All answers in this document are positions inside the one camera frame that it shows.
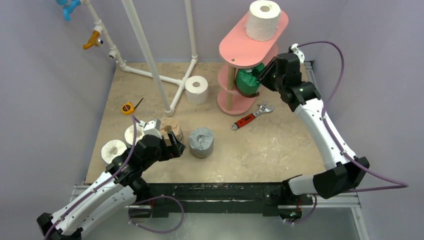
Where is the green paper roll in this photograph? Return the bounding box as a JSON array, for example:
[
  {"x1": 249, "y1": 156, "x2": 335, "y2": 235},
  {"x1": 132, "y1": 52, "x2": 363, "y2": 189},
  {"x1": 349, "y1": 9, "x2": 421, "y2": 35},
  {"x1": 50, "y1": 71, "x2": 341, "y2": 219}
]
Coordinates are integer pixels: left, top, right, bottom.
[{"x1": 234, "y1": 63, "x2": 265, "y2": 98}]

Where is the white paper towel roll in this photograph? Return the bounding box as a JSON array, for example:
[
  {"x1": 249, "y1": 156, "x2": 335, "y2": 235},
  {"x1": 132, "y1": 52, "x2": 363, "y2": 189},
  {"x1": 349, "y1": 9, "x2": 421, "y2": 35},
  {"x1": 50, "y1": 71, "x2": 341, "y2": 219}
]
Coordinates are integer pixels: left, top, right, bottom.
[{"x1": 245, "y1": 0, "x2": 281, "y2": 42}]

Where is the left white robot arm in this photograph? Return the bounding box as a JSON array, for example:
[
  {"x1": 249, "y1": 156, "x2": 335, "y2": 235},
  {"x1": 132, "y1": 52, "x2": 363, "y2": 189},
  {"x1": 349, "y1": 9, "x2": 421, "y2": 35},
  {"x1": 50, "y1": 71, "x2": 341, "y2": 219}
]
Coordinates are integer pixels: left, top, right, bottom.
[{"x1": 36, "y1": 132, "x2": 186, "y2": 240}]

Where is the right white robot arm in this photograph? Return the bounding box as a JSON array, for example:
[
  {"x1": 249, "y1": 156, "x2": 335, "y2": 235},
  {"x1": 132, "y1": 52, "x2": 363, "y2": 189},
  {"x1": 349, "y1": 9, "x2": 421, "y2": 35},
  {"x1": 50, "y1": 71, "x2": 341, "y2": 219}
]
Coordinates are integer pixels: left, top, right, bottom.
[{"x1": 258, "y1": 53, "x2": 370, "y2": 204}]

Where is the pink three-tier shelf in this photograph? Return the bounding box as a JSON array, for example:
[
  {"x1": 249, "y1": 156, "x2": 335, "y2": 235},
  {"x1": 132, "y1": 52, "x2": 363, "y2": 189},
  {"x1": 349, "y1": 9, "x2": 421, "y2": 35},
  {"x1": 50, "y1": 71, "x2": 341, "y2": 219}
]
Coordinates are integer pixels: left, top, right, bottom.
[{"x1": 217, "y1": 10, "x2": 289, "y2": 116}]

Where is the grey wrapped paper roll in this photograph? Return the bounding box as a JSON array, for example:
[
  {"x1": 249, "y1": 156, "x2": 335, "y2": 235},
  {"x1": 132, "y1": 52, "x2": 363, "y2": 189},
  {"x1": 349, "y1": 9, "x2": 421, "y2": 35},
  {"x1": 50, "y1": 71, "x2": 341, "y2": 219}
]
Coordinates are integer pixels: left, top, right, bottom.
[{"x1": 188, "y1": 127, "x2": 215, "y2": 159}]

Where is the brown wrapped paper roll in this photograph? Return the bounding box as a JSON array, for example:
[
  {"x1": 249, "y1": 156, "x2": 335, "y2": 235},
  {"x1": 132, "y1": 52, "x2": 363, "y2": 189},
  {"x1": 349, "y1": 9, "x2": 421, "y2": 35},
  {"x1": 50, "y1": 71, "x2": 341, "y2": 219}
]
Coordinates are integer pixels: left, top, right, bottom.
[{"x1": 159, "y1": 117, "x2": 184, "y2": 146}]

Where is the white roll front left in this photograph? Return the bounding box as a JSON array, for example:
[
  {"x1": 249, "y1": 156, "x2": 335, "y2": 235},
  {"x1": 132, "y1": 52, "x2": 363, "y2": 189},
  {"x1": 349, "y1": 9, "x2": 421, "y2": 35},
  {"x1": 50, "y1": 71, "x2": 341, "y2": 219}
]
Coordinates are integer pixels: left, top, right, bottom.
[{"x1": 100, "y1": 139, "x2": 128, "y2": 164}]

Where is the yellow tape measure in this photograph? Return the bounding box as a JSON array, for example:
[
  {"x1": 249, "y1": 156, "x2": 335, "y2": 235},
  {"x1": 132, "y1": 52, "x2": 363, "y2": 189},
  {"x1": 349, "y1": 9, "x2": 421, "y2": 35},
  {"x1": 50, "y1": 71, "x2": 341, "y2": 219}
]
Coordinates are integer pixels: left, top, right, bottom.
[{"x1": 121, "y1": 97, "x2": 144, "y2": 115}]

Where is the white roll near pipes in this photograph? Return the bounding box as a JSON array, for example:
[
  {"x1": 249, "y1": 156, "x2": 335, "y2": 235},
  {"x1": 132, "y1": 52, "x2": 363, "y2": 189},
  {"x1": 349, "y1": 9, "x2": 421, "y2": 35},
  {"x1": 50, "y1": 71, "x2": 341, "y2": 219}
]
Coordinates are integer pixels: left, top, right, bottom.
[{"x1": 185, "y1": 75, "x2": 209, "y2": 105}]

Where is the orange pipe valve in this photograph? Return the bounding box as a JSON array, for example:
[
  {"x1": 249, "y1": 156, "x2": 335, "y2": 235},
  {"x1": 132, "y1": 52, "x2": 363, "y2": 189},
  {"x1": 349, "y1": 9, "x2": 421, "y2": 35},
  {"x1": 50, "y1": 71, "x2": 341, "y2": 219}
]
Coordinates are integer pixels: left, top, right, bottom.
[{"x1": 82, "y1": 30, "x2": 103, "y2": 50}]

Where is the blue pipe valve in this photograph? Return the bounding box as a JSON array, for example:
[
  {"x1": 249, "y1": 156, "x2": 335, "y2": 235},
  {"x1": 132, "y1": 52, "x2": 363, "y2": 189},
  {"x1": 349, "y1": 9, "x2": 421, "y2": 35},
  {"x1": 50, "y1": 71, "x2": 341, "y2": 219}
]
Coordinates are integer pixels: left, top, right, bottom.
[{"x1": 55, "y1": 0, "x2": 81, "y2": 22}]

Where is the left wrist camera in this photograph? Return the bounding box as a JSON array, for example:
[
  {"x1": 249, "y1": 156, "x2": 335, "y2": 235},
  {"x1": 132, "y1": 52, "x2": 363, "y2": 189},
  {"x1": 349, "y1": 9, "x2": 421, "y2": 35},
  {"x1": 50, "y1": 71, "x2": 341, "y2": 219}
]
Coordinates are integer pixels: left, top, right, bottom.
[{"x1": 138, "y1": 118, "x2": 162, "y2": 139}]

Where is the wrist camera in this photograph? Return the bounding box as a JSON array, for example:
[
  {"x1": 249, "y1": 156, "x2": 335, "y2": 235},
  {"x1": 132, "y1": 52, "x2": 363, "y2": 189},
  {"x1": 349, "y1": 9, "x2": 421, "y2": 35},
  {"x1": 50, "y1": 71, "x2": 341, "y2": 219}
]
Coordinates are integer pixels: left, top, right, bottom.
[
  {"x1": 288, "y1": 43, "x2": 305, "y2": 64},
  {"x1": 138, "y1": 118, "x2": 162, "y2": 139}
]

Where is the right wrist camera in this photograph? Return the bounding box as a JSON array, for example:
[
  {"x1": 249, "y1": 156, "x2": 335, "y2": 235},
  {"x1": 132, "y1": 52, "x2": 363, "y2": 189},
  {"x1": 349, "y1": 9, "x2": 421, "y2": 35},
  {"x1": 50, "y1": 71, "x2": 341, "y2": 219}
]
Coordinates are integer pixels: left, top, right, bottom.
[{"x1": 288, "y1": 43, "x2": 305, "y2": 64}]

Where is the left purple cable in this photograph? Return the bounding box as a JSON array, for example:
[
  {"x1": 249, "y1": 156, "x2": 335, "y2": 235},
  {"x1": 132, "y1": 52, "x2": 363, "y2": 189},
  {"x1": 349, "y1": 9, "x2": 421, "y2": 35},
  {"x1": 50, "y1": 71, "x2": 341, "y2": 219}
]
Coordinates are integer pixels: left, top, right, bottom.
[{"x1": 43, "y1": 114, "x2": 140, "y2": 240}]

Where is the red handled adjustable wrench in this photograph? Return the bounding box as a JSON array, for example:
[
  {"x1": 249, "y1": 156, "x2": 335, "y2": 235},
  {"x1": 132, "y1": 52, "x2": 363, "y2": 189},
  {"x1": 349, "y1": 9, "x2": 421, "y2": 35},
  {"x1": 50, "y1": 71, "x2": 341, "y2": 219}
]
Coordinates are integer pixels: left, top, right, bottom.
[{"x1": 230, "y1": 102, "x2": 275, "y2": 131}]

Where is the white pvc pipe frame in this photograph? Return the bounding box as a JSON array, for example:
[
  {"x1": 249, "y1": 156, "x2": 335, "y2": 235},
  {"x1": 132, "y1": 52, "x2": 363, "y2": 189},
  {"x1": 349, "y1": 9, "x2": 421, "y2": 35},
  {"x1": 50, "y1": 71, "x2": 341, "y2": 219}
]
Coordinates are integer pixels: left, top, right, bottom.
[{"x1": 81, "y1": 0, "x2": 198, "y2": 116}]

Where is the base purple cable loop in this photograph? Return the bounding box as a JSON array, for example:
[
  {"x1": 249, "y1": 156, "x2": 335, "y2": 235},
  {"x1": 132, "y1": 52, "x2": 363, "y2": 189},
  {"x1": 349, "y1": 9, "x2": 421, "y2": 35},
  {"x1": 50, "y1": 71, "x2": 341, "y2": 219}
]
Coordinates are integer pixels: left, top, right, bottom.
[{"x1": 127, "y1": 195, "x2": 185, "y2": 235}]

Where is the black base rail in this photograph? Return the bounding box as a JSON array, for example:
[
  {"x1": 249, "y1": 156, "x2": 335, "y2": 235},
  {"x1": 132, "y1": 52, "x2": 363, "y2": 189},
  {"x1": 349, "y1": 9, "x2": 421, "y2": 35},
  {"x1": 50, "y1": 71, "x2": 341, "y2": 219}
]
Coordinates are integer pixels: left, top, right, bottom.
[{"x1": 127, "y1": 181, "x2": 316, "y2": 220}]

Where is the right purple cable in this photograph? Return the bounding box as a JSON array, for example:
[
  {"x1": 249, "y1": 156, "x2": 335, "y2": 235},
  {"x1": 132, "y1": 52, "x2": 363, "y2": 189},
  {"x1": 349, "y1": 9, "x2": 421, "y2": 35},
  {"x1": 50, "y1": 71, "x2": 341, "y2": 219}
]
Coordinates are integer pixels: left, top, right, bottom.
[{"x1": 298, "y1": 41, "x2": 409, "y2": 194}]

